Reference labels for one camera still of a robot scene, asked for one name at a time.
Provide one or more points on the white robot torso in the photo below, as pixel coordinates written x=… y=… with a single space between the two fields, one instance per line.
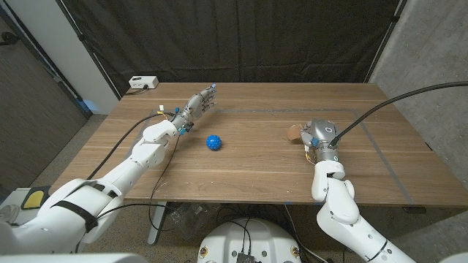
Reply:
x=248 y=237

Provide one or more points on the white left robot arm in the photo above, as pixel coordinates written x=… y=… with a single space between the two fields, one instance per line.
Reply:
x=120 y=175

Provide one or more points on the black backdrop curtain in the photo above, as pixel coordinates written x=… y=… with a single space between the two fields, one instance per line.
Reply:
x=234 y=40

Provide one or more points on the clear plastic bag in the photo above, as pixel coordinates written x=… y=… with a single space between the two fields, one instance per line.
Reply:
x=186 y=219

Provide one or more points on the white table leg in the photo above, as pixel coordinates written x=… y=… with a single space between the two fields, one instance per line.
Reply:
x=157 y=223

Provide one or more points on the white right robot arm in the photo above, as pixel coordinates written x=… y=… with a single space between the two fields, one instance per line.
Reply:
x=340 y=208

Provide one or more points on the black backdrop stand pole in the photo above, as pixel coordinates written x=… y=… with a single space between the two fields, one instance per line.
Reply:
x=384 y=44
x=89 y=51

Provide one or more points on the yellow and black pedal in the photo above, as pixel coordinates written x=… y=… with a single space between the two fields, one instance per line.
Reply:
x=34 y=199

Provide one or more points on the white power box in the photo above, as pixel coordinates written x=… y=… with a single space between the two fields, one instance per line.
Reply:
x=143 y=82

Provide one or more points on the black box on torso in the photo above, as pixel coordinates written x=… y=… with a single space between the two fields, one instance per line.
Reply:
x=245 y=258

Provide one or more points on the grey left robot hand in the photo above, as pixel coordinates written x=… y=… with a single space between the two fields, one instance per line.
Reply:
x=194 y=107

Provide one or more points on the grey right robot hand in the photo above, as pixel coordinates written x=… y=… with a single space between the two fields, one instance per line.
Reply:
x=323 y=135

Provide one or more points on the dark wooden door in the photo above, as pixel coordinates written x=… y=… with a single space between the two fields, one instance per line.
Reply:
x=33 y=109

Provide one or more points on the blue spiky ball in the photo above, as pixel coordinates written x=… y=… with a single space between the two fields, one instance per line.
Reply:
x=214 y=142

